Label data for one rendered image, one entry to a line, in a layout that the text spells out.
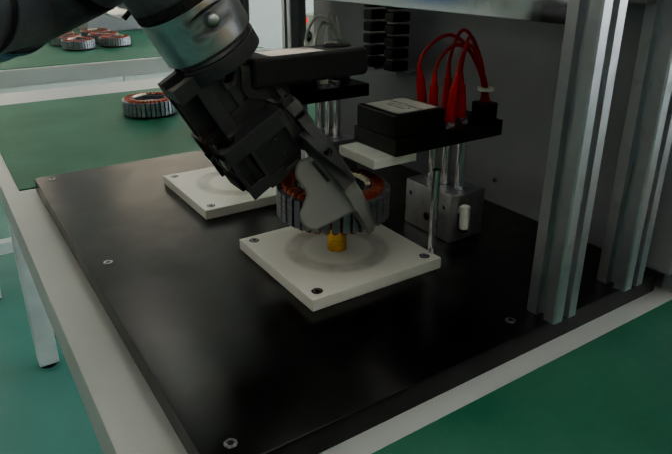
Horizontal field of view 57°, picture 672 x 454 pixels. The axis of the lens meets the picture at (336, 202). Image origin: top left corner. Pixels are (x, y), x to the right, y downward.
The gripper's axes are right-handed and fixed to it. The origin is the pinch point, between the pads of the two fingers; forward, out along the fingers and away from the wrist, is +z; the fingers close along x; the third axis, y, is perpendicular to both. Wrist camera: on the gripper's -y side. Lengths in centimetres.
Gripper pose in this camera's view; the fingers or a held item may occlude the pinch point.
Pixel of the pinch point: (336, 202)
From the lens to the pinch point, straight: 61.3
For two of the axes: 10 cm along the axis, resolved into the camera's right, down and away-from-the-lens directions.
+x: 5.6, 3.2, -7.7
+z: 4.2, 6.9, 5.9
